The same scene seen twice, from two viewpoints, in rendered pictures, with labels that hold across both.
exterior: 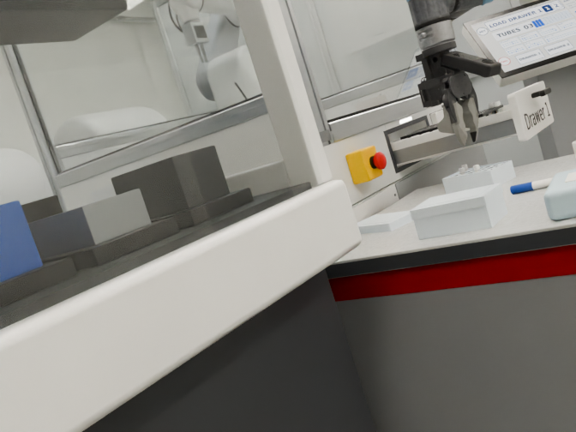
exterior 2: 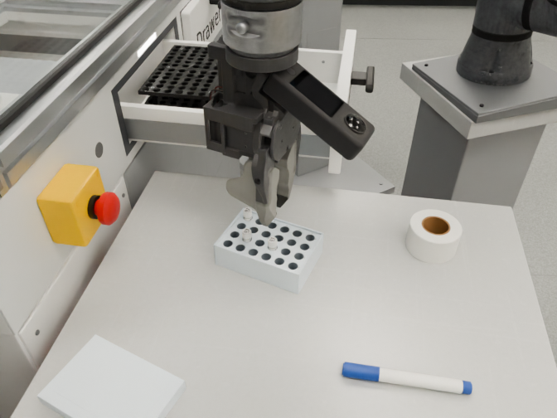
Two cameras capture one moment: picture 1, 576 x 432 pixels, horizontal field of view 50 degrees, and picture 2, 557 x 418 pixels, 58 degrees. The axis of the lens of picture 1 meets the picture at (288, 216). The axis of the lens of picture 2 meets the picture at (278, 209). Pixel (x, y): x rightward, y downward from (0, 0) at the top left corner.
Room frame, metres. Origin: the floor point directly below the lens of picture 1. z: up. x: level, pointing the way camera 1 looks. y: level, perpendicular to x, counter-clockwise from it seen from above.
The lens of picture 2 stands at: (0.90, -0.20, 1.27)
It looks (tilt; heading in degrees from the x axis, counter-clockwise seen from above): 41 degrees down; 332
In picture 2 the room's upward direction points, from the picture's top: straight up
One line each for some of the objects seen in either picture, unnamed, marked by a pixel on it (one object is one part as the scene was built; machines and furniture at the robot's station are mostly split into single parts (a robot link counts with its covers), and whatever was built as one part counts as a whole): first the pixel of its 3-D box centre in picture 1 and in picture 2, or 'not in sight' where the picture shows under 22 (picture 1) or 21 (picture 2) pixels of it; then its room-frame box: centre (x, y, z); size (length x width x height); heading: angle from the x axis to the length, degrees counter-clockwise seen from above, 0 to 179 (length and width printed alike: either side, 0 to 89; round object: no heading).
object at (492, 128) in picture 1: (452, 135); (218, 90); (1.63, -0.47, 0.86); 0.40 x 0.26 x 0.06; 53
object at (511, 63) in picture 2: not in sight; (497, 47); (1.59, -1.09, 0.83); 0.15 x 0.15 x 0.10
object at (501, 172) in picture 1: (478, 177); (269, 249); (1.33, -0.42, 0.78); 0.12 x 0.08 x 0.04; 37
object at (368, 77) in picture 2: (540, 93); (362, 78); (1.49, -0.66, 0.91); 0.07 x 0.04 x 0.01; 143
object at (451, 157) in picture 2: not in sight; (451, 211); (1.58, -1.09, 0.38); 0.30 x 0.30 x 0.76; 80
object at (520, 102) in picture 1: (532, 109); (343, 95); (1.50, -0.64, 0.87); 0.29 x 0.02 x 0.11; 143
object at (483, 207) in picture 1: (459, 211); not in sight; (1.00, -0.27, 0.79); 0.13 x 0.09 x 0.05; 52
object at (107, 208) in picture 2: (378, 161); (104, 207); (1.40, -0.23, 0.88); 0.04 x 0.03 x 0.04; 143
